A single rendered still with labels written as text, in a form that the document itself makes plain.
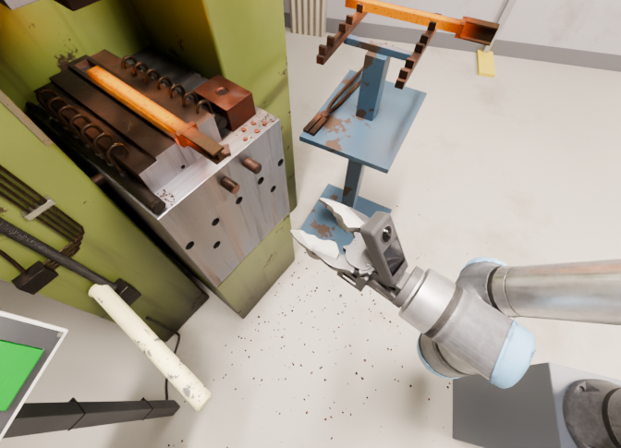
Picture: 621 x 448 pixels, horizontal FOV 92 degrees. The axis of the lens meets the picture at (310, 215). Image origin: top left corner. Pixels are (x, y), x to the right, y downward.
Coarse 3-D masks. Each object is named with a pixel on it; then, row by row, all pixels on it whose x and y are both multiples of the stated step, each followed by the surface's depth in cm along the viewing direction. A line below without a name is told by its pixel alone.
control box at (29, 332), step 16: (0, 320) 39; (16, 320) 41; (32, 320) 42; (0, 336) 39; (16, 336) 40; (32, 336) 42; (48, 336) 43; (64, 336) 45; (48, 352) 43; (32, 384) 41; (16, 400) 40; (0, 416) 38; (0, 432) 38
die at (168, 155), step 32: (96, 64) 74; (128, 64) 76; (64, 96) 71; (96, 96) 69; (160, 96) 69; (128, 128) 64; (160, 128) 62; (128, 160) 60; (160, 160) 61; (192, 160) 68
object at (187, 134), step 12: (96, 72) 71; (108, 84) 69; (120, 84) 69; (120, 96) 68; (132, 96) 66; (144, 96) 66; (144, 108) 64; (156, 108) 64; (156, 120) 64; (168, 120) 62; (180, 120) 62; (180, 132) 60; (192, 132) 60; (180, 144) 62; (192, 144) 62; (204, 144) 58; (216, 144) 58; (204, 156) 60; (216, 156) 59
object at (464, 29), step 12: (348, 0) 86; (360, 0) 85; (372, 0) 85; (372, 12) 86; (384, 12) 84; (396, 12) 83; (408, 12) 82; (420, 12) 82; (420, 24) 82; (444, 24) 80; (456, 24) 79; (468, 24) 78; (480, 24) 76; (492, 24) 76; (456, 36) 80; (468, 36) 80; (480, 36) 79; (492, 36) 78
